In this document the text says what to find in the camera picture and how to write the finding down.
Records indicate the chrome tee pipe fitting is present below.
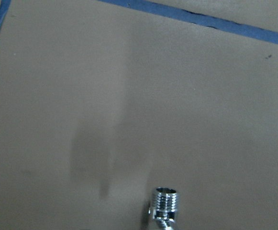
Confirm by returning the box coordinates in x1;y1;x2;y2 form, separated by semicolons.
147;187;179;230

